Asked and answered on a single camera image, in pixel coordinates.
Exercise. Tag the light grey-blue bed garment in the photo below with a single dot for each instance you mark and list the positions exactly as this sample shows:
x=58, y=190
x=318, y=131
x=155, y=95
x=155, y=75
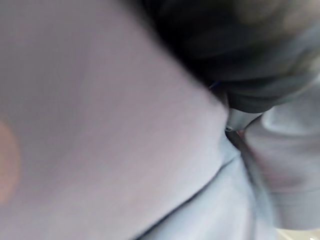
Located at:
x=100, y=130

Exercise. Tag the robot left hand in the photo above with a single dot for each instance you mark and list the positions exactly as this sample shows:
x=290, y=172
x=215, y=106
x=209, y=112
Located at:
x=232, y=50

